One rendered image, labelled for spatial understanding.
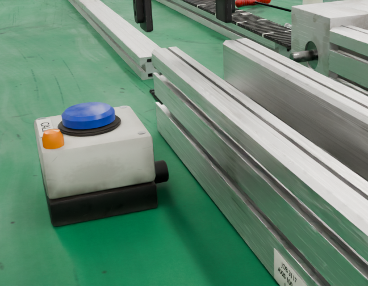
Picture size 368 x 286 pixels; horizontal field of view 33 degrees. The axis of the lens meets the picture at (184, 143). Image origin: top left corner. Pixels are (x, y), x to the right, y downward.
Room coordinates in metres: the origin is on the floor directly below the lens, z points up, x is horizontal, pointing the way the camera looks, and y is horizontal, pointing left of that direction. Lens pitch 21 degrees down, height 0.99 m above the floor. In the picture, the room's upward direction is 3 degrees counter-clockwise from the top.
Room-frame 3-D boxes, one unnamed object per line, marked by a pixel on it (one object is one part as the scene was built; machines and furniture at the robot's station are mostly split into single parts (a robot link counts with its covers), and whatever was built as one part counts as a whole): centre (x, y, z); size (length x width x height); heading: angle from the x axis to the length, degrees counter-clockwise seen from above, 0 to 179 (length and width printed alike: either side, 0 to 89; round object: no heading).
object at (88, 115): (0.44, 0.07, 0.84); 0.04 x 0.04 x 0.02
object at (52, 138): (0.40, 0.09, 0.85); 0.01 x 0.01 x 0.01
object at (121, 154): (0.44, 0.06, 0.81); 0.10 x 0.08 x 0.06; 105
